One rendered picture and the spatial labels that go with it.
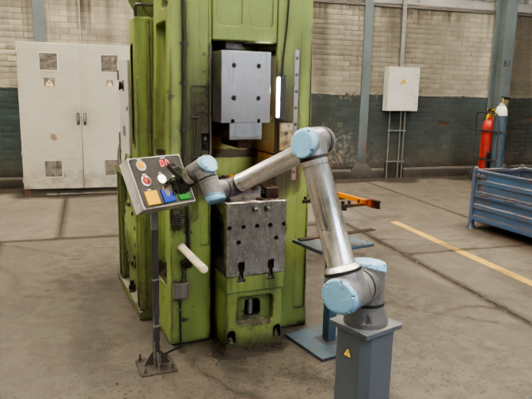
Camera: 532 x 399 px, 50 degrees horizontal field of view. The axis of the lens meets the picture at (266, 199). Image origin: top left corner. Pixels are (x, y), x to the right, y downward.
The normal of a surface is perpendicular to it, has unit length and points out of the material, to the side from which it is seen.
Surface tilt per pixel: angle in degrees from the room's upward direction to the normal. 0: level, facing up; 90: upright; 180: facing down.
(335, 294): 95
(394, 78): 90
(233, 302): 89
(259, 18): 90
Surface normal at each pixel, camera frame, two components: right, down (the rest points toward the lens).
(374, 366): 0.61, 0.17
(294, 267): 0.40, 0.18
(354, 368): -0.79, 0.10
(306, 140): -0.62, 0.02
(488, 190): -0.92, 0.04
